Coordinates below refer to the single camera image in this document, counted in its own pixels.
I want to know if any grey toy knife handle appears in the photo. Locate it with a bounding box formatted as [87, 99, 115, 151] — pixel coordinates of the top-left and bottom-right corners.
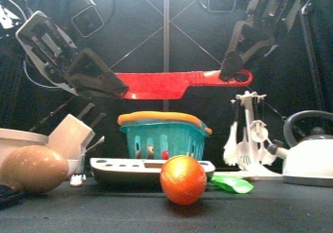
[83, 135, 107, 155]

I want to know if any white dish rack tray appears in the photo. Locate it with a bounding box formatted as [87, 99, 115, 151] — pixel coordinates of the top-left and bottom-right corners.
[88, 157, 217, 186]

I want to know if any white utensil rack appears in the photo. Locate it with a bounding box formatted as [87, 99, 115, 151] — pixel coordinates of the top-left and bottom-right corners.
[213, 90, 285, 181]

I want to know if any white toy fork spatula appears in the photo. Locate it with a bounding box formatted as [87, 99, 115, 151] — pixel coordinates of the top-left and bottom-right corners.
[223, 99, 240, 167]

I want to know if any brown toy ball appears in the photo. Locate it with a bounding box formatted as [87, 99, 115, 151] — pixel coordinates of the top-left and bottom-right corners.
[0, 144, 71, 194]

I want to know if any green toy leaf piece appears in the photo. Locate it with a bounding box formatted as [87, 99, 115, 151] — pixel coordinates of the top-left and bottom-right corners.
[211, 175, 255, 195]

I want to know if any black toy knife handle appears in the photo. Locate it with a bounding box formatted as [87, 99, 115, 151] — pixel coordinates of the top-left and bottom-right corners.
[88, 112, 108, 130]
[77, 102, 96, 121]

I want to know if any white round toy strainer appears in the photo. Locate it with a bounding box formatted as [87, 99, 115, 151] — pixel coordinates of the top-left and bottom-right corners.
[249, 119, 271, 143]

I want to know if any grey cable loop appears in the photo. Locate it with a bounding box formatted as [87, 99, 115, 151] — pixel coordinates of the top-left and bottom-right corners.
[24, 59, 63, 90]

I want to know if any small white toy piece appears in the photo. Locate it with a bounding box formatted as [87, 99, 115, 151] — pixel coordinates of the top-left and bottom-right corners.
[69, 174, 87, 188]

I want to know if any white slotted toy spatula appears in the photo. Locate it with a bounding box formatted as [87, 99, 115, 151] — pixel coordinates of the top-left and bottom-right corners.
[237, 126, 253, 171]

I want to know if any white kettle black handle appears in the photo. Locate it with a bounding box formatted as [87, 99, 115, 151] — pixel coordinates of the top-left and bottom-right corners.
[264, 109, 333, 188]

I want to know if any white toy knife block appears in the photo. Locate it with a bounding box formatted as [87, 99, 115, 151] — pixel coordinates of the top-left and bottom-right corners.
[45, 113, 96, 162]

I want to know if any beige bowl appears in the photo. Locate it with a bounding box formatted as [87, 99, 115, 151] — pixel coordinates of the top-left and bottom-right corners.
[0, 128, 49, 167]

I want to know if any teal plastic basket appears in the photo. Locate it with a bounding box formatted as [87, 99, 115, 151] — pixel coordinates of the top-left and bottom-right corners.
[119, 118, 208, 162]

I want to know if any orange toy carrot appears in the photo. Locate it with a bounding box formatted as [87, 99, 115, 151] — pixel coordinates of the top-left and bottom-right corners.
[159, 154, 208, 207]

